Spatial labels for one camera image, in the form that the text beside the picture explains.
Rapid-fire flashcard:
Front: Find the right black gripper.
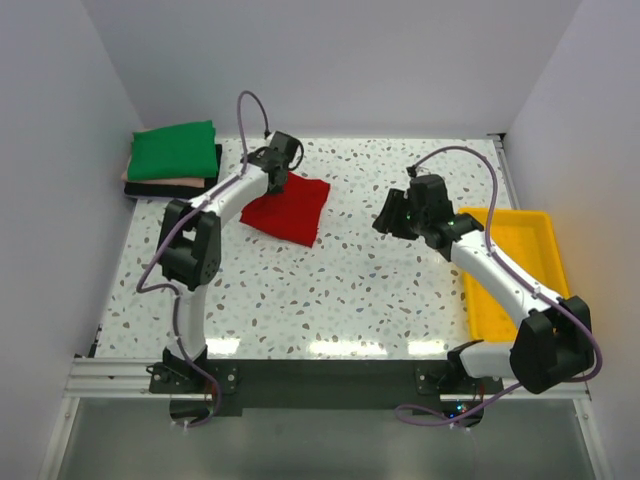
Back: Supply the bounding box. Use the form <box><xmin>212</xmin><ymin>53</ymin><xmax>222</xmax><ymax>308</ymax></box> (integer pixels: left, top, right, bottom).
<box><xmin>372</xmin><ymin>189</ymin><xmax>428</xmax><ymax>241</ymax></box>

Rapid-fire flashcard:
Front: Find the red t shirt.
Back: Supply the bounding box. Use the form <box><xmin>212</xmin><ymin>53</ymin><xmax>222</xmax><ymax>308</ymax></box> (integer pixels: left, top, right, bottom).
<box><xmin>240</xmin><ymin>173</ymin><xmax>330</xmax><ymax>248</ymax></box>

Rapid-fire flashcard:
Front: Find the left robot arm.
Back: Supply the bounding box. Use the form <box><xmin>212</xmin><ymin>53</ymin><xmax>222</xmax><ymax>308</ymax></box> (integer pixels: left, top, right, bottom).
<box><xmin>149</xmin><ymin>131</ymin><xmax>304</xmax><ymax>392</ymax></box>

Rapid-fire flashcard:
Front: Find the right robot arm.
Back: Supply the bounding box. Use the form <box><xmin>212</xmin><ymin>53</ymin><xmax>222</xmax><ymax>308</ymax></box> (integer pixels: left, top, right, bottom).
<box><xmin>373</xmin><ymin>174</ymin><xmax>602</xmax><ymax>394</ymax></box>

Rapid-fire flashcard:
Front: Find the pink folded t shirt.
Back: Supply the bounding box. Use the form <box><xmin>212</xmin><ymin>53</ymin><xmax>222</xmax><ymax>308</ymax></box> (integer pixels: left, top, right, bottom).
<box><xmin>121</xmin><ymin>171</ymin><xmax>205</xmax><ymax>188</ymax></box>

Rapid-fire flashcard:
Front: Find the green folded t shirt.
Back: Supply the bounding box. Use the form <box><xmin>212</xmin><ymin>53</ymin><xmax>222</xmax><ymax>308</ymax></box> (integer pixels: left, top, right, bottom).
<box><xmin>127</xmin><ymin>120</ymin><xmax>219</xmax><ymax>182</ymax></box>

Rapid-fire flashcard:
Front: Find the yellow plastic tray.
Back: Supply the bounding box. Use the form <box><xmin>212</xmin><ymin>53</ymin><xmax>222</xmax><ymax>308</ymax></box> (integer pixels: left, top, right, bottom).
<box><xmin>455</xmin><ymin>209</ymin><xmax>571</xmax><ymax>344</ymax></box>

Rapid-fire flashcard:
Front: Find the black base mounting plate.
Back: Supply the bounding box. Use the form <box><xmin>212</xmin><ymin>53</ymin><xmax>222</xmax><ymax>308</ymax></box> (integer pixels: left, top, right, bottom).
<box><xmin>146</xmin><ymin>359</ymin><xmax>503</xmax><ymax>419</ymax></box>

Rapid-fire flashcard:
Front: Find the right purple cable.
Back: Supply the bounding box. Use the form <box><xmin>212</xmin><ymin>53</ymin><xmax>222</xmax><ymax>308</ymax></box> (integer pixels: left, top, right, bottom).
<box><xmin>394</xmin><ymin>145</ymin><xmax>604</xmax><ymax>429</ymax></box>

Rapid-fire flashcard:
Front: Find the aluminium frame rail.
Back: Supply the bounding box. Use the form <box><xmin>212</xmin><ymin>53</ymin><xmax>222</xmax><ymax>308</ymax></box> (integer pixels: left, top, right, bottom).
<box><xmin>45</xmin><ymin>138</ymin><xmax>605</xmax><ymax>479</ymax></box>

